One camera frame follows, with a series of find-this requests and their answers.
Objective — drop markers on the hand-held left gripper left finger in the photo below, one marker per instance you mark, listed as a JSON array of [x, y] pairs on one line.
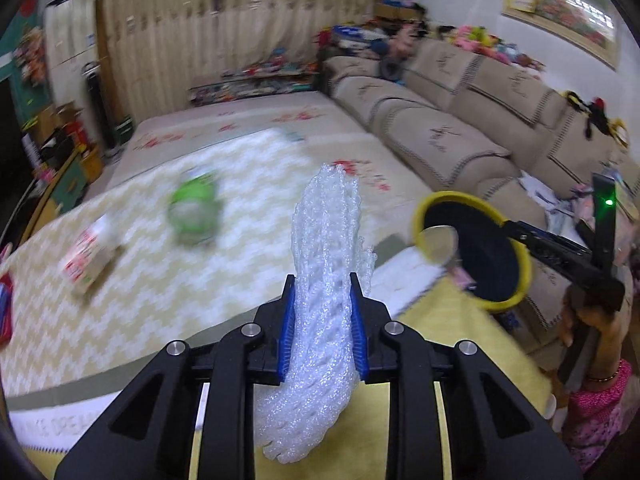
[[286, 330]]

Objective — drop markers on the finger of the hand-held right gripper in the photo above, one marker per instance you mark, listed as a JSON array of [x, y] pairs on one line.
[[550, 247]]

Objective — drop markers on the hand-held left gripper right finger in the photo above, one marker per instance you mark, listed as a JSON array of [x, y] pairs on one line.
[[359, 330]]

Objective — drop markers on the yellow rimmed black bin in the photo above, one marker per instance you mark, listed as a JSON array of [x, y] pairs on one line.
[[490, 260]]

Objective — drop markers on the white foam net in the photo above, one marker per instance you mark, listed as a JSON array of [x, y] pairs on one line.
[[320, 260]]

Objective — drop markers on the person's right hand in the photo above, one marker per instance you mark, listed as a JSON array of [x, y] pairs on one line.
[[602, 335]]

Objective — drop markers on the loose white papers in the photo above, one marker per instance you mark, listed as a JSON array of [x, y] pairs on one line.
[[550, 200]]

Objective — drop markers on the yellow table mat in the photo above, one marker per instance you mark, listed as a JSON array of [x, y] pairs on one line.
[[450, 340]]

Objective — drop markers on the cream zigzag blanket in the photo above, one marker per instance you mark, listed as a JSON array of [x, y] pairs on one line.
[[200, 285]]

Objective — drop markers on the black yellow plush toy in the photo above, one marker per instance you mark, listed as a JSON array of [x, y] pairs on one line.
[[595, 115]]

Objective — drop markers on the beige sofa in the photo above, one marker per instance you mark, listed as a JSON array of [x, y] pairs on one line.
[[450, 135]]

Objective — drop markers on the green label plastic bottle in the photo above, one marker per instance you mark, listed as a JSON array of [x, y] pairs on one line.
[[192, 207]]

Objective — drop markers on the pink floral clothing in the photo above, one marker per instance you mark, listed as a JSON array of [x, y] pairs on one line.
[[600, 425]]

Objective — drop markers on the white red drink carton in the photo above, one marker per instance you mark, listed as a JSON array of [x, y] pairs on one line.
[[90, 260]]

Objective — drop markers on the pile of plush toys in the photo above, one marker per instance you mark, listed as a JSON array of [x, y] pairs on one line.
[[480, 42]]

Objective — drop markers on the floral print bed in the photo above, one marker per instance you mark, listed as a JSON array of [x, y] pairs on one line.
[[225, 120]]

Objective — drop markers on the dark neck pillow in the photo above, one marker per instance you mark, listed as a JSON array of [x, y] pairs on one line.
[[391, 69]]

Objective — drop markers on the row of colourful toys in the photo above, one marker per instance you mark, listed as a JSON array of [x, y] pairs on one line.
[[255, 80]]

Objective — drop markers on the green storage box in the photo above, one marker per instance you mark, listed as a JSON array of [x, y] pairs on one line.
[[70, 185]]

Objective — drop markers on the red snack packet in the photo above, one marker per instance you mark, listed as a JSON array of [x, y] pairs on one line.
[[4, 310]]

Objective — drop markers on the small red box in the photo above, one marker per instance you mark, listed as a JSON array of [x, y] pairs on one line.
[[78, 132]]

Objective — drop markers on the black tower fan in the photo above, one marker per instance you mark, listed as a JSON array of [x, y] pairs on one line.
[[97, 105]]

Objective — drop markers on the open cardboard box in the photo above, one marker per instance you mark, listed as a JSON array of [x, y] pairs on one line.
[[55, 120]]

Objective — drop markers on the beige curtain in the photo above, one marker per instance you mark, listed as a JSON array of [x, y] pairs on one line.
[[160, 40], [300, 15]]

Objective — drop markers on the white wardrobe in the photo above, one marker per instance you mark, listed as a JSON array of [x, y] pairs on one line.
[[72, 45]]

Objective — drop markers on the hanging plush decoration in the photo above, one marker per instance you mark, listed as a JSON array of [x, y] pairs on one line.
[[32, 55]]

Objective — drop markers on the framed wall picture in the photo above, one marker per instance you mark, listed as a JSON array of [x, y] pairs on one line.
[[565, 5]]

